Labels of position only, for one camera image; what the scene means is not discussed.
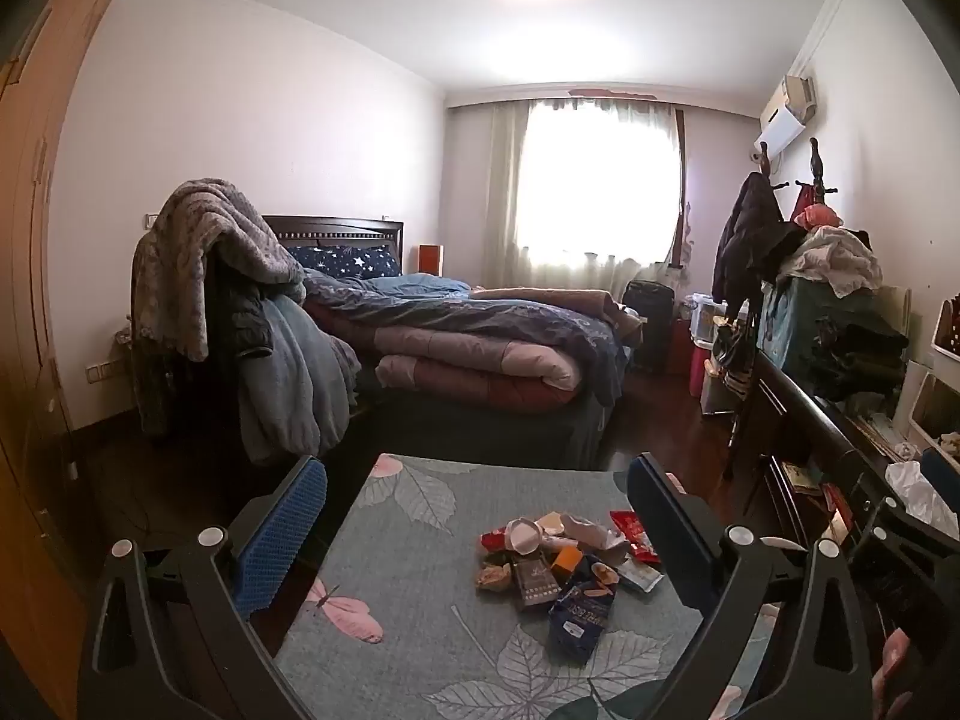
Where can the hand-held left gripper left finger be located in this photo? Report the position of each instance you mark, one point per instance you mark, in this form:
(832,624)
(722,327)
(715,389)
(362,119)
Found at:
(276,536)

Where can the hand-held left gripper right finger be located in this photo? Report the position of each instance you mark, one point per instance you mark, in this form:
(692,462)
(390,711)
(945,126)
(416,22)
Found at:
(656,510)

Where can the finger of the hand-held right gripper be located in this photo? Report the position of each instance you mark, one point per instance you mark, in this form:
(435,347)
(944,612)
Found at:
(942,462)
(881,521)

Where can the white plastic bag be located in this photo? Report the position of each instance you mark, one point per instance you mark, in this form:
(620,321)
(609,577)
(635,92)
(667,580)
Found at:
(919,491)

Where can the brown cigarette pack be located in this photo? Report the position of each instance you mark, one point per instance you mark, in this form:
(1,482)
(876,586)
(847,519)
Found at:
(536,581)

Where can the red snack wrapper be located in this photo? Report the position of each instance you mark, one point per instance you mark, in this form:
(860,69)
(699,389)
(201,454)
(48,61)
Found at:
(636,536)

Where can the white crumpled paper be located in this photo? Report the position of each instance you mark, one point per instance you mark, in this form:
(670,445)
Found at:
(596,536)

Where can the silver snack packet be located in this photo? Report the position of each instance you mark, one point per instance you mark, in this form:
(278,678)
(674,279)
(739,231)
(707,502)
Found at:
(641,577)

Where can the white storage bin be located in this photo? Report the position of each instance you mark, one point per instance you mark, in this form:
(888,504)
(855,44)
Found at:
(937,390)

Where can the orange small box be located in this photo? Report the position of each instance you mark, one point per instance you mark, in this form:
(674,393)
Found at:
(567,560)

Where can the dark wooden dresser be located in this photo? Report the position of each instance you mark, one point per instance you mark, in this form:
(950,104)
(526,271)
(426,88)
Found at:
(810,442)

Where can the blue snack bag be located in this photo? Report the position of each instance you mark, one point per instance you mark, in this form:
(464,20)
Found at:
(581,611)

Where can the white paper cup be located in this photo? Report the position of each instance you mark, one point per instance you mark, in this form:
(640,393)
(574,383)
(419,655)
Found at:
(520,535)

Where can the red container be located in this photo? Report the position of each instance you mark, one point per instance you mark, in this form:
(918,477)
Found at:
(699,375)

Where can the tan crumpled wrapper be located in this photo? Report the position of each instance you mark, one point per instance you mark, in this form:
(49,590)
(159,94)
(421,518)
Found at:
(493,579)

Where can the black suitcase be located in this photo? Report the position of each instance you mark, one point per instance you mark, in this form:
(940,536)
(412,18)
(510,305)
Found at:
(649,322)

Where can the clear plastic storage box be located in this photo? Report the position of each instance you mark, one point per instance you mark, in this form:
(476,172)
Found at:
(709,315)

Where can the bed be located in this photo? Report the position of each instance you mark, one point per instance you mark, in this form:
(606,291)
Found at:
(487,382)

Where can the black padded jacket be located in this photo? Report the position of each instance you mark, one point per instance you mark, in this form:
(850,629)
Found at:
(251,319)

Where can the pink folded quilt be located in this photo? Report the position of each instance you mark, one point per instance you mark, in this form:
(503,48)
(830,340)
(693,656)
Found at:
(480,375)

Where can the brown folded blanket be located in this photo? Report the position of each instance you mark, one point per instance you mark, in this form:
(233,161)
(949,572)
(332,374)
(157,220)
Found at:
(555,301)

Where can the white clothes pile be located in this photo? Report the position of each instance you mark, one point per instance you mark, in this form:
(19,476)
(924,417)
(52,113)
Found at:
(836,255)

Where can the star-printed blue pillow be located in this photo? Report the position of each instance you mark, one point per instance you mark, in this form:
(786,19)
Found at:
(349,260)

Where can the grey fleece blanket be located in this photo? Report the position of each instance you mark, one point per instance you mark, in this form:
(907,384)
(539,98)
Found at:
(202,255)

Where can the dark wooden headboard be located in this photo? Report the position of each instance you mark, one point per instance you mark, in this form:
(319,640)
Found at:
(337,229)

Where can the wooden coat rack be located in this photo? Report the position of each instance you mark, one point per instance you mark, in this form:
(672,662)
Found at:
(814,172)

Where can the orange wooden nightstand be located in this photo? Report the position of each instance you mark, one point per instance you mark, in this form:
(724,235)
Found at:
(430,259)

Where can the sheer white curtain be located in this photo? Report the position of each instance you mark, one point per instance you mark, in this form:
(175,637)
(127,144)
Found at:
(592,187)

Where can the white air conditioner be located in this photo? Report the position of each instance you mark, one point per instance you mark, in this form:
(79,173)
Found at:
(786,114)

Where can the wall socket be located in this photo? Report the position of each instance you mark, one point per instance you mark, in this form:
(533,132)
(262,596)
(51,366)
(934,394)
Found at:
(103,370)

